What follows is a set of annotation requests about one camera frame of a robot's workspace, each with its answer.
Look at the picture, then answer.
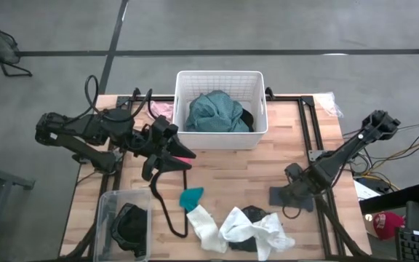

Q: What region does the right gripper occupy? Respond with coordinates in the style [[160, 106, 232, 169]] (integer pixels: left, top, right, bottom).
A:
[[278, 162, 327, 208]]

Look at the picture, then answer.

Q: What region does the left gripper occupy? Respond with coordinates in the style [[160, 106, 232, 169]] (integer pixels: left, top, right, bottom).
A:
[[142, 115, 197, 182]]

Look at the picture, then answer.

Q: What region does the dark grey cloth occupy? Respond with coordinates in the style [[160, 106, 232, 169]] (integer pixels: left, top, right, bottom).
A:
[[268, 186, 315, 213]]

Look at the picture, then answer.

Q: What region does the teal sock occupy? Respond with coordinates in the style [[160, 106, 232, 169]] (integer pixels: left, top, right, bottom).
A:
[[178, 186, 205, 213]]

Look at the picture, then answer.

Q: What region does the black fuzzy garment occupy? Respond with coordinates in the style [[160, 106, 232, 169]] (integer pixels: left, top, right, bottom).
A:
[[228, 205, 271, 253]]

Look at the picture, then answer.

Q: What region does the teal dotted shirt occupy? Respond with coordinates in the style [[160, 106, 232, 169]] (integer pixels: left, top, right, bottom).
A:
[[185, 90, 251, 133]]

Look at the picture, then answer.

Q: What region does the white smooth cloth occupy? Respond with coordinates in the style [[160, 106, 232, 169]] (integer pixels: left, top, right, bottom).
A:
[[218, 206, 260, 243]]

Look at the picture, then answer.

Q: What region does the white ribbed cloth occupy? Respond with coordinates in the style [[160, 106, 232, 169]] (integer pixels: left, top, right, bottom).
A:
[[185, 203, 229, 254]]

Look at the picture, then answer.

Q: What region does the small black cloth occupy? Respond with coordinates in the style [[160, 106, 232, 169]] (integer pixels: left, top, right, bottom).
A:
[[240, 108, 256, 132]]

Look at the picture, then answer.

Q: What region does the white perforated plastic basket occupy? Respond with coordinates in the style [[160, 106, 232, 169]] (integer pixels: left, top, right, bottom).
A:
[[172, 70, 269, 151]]

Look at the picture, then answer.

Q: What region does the black velvet hanger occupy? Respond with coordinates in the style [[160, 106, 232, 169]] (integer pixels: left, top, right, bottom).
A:
[[148, 169, 190, 239]]

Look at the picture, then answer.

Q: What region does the white paper sheet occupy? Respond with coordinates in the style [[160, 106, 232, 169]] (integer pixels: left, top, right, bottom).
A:
[[353, 179, 371, 202]]

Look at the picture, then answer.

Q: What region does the black desk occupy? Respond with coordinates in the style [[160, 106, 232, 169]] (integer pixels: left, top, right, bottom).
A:
[[358, 183, 419, 215]]

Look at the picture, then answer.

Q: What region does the clear plastic bin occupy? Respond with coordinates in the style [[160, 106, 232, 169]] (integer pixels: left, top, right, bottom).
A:
[[92, 188, 153, 262]]

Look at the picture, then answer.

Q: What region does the red cap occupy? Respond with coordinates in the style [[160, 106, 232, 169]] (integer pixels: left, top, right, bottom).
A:
[[372, 211, 406, 241]]

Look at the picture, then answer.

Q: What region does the clear plastic wrapper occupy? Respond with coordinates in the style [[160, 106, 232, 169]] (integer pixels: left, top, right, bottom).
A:
[[313, 91, 345, 119]]

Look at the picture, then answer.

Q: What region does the black keyboard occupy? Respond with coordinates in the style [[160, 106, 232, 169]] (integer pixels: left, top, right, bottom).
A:
[[394, 227, 419, 262]]

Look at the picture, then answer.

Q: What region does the grey metal stand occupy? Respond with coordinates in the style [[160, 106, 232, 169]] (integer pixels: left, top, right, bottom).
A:
[[0, 158, 36, 262]]

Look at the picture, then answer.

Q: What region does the black strapped cloth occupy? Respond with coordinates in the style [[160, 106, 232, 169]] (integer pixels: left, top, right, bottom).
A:
[[109, 202, 148, 258]]

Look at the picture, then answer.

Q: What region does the black aluminium table frame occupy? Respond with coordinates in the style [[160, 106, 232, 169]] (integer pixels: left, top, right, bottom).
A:
[[58, 87, 372, 261]]

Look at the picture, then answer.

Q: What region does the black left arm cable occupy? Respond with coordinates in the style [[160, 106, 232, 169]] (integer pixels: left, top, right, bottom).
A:
[[84, 74, 152, 123]]

